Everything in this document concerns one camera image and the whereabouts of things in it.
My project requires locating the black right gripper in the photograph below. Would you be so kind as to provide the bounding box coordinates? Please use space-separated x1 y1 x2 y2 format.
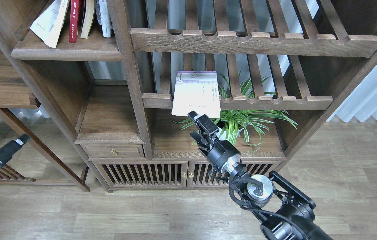
188 111 241 174

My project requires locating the pale lavender cover book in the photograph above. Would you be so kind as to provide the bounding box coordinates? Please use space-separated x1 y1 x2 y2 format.
171 70 221 118

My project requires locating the yellow green cover book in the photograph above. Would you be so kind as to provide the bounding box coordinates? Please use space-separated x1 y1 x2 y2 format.
30 0 70 48

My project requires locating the red cover book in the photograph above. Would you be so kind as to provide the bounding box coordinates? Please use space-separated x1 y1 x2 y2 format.
68 0 81 43

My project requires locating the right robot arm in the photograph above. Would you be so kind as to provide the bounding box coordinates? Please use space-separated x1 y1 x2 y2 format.
188 111 331 240

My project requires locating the brass drawer knob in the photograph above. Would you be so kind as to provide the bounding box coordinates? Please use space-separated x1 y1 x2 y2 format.
110 149 118 157

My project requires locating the dark wooden bookshelf unit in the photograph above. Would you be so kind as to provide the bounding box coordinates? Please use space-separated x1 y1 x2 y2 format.
0 0 377 192

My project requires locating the upright white book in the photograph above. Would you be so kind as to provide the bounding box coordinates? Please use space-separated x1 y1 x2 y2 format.
94 0 113 38

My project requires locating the upright cream paged book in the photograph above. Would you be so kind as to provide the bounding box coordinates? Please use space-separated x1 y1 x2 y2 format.
80 0 95 39

